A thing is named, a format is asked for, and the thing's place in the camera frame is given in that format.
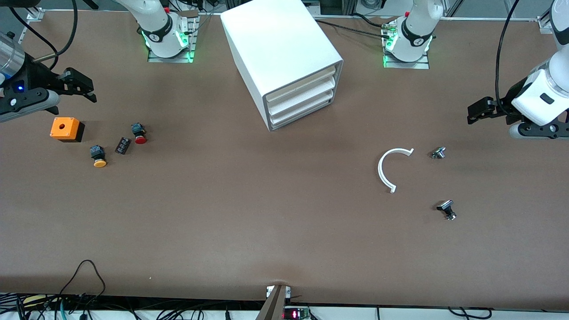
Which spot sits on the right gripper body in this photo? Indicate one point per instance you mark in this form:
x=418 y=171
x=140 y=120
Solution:
x=39 y=76

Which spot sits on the white plastic drawer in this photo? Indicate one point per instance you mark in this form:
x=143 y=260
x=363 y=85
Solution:
x=302 y=86
x=302 y=98
x=302 y=111

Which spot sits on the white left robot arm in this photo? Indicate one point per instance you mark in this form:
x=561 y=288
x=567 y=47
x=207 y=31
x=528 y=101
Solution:
x=415 y=26

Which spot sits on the yellow push button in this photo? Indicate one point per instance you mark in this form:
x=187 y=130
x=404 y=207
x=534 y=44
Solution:
x=98 y=158

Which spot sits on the red push button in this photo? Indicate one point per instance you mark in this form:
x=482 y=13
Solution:
x=139 y=134

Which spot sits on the white drawer cabinet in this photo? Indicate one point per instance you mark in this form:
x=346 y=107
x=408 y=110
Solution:
x=280 y=40

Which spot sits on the dark brown terminal block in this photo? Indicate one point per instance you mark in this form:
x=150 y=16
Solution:
x=122 y=146

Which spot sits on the white curved plastic piece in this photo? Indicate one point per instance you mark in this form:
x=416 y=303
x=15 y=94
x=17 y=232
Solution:
x=380 y=171

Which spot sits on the red LED display module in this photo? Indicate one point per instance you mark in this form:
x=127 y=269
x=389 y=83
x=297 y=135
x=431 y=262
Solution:
x=295 y=314

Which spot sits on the orange button enclosure box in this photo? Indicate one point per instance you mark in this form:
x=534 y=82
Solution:
x=66 y=129

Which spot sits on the aluminium frame profile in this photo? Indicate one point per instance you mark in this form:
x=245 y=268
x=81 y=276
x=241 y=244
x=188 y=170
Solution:
x=545 y=24
x=35 y=15

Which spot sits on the small silver knob switch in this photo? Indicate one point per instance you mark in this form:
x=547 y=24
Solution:
x=438 y=153

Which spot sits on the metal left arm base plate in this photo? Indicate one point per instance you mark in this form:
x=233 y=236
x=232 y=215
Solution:
x=409 y=65

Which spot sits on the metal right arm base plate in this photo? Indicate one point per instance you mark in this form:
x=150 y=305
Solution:
x=169 y=60

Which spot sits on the black silver selector switch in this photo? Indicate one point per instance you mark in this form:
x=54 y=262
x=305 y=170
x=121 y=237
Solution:
x=448 y=209

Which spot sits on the brown wooden post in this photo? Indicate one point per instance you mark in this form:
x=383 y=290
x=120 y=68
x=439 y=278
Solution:
x=272 y=306

